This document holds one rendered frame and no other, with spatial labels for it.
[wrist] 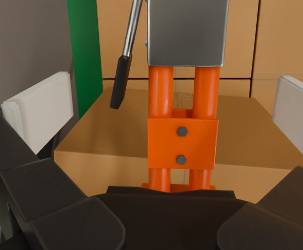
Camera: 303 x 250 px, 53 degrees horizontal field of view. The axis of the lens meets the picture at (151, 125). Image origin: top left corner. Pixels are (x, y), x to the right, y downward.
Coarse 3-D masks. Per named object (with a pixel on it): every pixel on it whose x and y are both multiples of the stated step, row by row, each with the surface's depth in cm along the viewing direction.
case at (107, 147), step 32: (128, 96) 74; (192, 96) 78; (224, 96) 80; (96, 128) 54; (128, 128) 54; (224, 128) 57; (256, 128) 58; (64, 160) 45; (96, 160) 45; (128, 160) 44; (224, 160) 45; (256, 160) 45; (288, 160) 46; (96, 192) 47; (256, 192) 45
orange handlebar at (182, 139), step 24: (168, 72) 25; (216, 72) 25; (168, 96) 26; (216, 96) 26; (168, 120) 26; (192, 120) 26; (216, 120) 26; (168, 144) 27; (192, 144) 27; (216, 144) 27; (168, 168) 28; (192, 168) 28
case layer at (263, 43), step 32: (96, 0) 75; (128, 0) 74; (256, 0) 72; (288, 0) 72; (256, 32) 76; (288, 32) 74; (224, 64) 78; (256, 64) 78; (288, 64) 77; (256, 96) 80
